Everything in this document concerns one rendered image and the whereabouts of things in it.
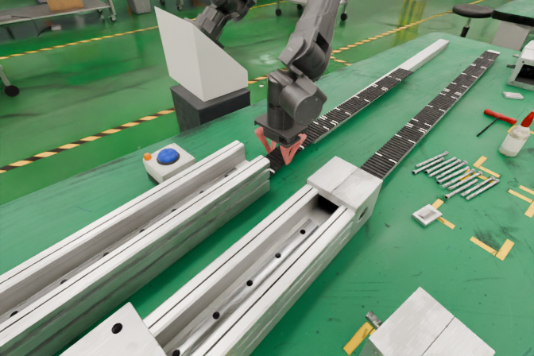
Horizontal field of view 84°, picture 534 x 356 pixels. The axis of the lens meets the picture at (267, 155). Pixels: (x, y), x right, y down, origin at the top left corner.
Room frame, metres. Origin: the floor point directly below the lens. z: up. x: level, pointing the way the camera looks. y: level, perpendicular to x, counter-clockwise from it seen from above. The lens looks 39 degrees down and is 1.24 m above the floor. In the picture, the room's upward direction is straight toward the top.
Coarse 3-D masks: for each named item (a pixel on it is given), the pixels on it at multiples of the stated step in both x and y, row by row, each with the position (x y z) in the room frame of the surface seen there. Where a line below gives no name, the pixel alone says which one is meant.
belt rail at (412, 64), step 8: (440, 40) 1.32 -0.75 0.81; (432, 48) 1.21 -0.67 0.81; (440, 48) 1.23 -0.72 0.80; (416, 56) 1.13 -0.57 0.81; (424, 56) 1.13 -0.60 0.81; (432, 56) 1.18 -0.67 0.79; (400, 64) 1.05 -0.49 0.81; (408, 64) 1.05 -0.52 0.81; (416, 64) 1.06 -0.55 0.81; (352, 96) 0.81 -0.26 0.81; (368, 104) 0.81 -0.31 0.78; (344, 120) 0.71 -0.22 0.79; (320, 136) 0.63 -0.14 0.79
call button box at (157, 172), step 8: (184, 152) 0.50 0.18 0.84; (144, 160) 0.48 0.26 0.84; (152, 160) 0.48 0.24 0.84; (176, 160) 0.47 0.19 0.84; (184, 160) 0.48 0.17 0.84; (192, 160) 0.48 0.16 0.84; (152, 168) 0.45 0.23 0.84; (160, 168) 0.45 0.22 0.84; (168, 168) 0.45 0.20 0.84; (176, 168) 0.45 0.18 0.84; (184, 168) 0.46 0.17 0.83; (152, 176) 0.47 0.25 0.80; (160, 176) 0.43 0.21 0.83; (168, 176) 0.44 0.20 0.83
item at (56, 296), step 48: (240, 144) 0.50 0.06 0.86; (192, 192) 0.40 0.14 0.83; (240, 192) 0.39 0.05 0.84; (96, 240) 0.27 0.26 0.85; (144, 240) 0.26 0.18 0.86; (192, 240) 0.31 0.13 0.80; (0, 288) 0.19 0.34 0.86; (48, 288) 0.20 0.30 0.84; (96, 288) 0.20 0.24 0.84; (0, 336) 0.13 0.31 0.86; (48, 336) 0.15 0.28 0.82
